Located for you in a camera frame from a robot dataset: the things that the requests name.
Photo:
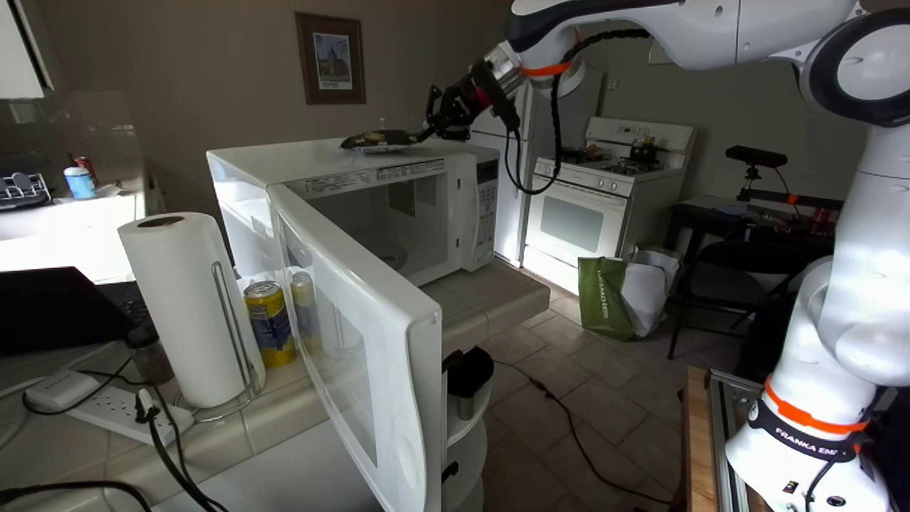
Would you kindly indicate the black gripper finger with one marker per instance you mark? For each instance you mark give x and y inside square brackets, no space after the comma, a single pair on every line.
[423,131]

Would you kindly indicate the white upper cabinet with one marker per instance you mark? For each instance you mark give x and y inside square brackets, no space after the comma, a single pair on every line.
[23,71]

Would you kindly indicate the white plastic bag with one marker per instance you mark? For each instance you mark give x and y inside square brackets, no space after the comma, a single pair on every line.
[647,287]

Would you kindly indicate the framed picture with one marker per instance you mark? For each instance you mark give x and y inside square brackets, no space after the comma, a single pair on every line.
[330,53]

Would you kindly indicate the black camera on stand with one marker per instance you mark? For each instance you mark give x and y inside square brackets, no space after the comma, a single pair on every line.
[753,159]

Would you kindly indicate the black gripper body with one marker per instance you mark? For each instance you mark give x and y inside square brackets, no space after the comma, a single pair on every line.
[475,93]

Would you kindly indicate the black packet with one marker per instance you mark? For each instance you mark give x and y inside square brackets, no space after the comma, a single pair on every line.
[382,138]

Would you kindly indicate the yellow blue can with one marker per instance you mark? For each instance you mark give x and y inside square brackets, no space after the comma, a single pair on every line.
[271,324]

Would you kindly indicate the white power strip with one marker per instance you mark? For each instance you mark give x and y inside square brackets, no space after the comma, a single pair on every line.
[106,406]

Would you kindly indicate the green bag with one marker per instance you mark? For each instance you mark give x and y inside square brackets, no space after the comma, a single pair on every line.
[601,300]

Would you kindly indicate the white stove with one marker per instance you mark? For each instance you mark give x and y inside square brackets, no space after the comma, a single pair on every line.
[611,198]

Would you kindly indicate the microwave door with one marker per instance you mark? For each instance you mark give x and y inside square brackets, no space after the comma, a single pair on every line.
[372,357]

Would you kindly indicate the blue white bottle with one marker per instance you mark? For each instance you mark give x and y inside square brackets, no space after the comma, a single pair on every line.
[79,182]

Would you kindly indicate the white microwave oven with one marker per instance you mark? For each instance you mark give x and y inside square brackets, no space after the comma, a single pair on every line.
[428,208]

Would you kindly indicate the paper towel roll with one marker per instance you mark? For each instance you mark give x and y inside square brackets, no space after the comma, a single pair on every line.
[190,295]

